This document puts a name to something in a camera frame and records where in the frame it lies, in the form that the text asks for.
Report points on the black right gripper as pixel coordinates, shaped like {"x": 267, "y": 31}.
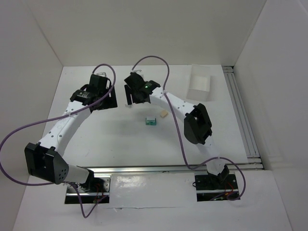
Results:
{"x": 131, "y": 92}

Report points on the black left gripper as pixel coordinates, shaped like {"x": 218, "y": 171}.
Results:
{"x": 109, "y": 100}

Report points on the light green wood block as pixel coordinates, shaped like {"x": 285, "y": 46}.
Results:
{"x": 147, "y": 123}

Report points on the dark green wood block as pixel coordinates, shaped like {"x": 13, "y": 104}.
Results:
{"x": 154, "y": 123}

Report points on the tan wood block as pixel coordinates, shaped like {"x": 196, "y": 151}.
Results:
{"x": 164, "y": 114}

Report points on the white plastic bin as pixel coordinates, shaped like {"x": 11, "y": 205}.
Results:
{"x": 199, "y": 83}

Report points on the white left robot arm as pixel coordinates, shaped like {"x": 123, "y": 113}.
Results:
{"x": 45, "y": 158}

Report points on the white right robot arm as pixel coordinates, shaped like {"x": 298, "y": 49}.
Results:
{"x": 197, "y": 126}

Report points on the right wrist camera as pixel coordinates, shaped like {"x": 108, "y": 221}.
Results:
{"x": 139, "y": 72}

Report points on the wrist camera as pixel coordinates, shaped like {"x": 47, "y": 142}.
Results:
{"x": 102, "y": 74}
{"x": 139, "y": 72}

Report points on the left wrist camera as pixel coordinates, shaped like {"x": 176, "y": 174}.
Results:
{"x": 102, "y": 74}

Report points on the aluminium front rail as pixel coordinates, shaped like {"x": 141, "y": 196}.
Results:
{"x": 148, "y": 169}

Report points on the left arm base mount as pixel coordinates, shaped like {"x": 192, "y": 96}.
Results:
{"x": 90, "y": 196}

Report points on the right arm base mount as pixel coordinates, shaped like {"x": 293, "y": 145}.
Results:
{"x": 209, "y": 191}

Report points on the aluminium side rail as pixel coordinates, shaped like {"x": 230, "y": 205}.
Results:
{"x": 242, "y": 119}

